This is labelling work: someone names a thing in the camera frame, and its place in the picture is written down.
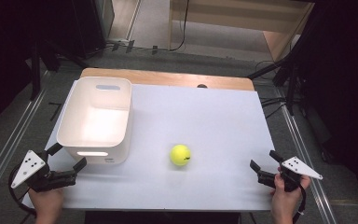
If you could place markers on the wooden table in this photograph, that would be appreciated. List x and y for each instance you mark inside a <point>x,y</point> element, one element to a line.
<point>167,77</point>

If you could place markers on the light wooden furniture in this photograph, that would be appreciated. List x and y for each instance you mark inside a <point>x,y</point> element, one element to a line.
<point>276,40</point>

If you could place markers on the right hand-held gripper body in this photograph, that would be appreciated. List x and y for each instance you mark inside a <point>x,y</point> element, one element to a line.
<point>301,168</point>

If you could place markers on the small black round knob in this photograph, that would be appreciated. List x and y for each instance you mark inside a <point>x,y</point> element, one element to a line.
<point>202,86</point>

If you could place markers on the metal floor rail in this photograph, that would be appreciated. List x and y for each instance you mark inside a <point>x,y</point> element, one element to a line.
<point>12,140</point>
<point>301,149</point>

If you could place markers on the person's right hand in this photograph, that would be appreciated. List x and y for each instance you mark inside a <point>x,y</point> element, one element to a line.
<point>284,202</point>

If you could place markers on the black tripod stand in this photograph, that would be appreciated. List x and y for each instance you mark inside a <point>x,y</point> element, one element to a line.
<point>292,87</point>

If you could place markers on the black cabinet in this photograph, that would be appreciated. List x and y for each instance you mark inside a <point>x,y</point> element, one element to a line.
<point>90,25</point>

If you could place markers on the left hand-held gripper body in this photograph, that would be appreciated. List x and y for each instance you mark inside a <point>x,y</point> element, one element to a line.
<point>28,169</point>

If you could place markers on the yellow tennis ball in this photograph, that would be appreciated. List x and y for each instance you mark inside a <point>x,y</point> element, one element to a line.
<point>180,155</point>

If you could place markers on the black metal stand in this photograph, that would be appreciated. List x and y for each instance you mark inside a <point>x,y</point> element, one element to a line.
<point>35,71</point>

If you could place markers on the white board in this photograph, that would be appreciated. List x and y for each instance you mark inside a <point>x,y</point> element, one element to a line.
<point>199,124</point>

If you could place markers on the black curtain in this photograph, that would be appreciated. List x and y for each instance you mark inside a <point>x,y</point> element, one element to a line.
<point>3,46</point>
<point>348,77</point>

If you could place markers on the white plastic storage bin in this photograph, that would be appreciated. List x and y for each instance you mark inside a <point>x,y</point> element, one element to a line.
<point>96,124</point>

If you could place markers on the person's left hand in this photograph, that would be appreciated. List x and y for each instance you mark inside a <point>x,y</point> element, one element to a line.
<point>46,205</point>

